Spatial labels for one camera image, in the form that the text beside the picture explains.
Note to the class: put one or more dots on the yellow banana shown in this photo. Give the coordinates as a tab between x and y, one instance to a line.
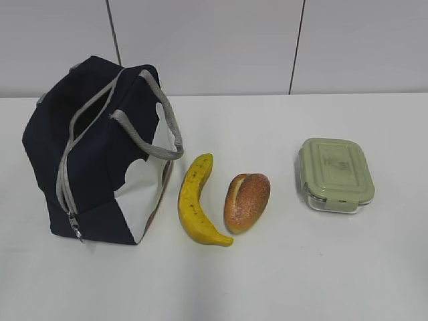
193	219

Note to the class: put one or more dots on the green lidded glass container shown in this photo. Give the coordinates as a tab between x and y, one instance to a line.
334	175

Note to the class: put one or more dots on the navy blue lunch bag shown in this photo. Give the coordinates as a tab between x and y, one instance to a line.
102	142

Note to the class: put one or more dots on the brown bread roll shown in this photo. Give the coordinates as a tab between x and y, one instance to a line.
245	201

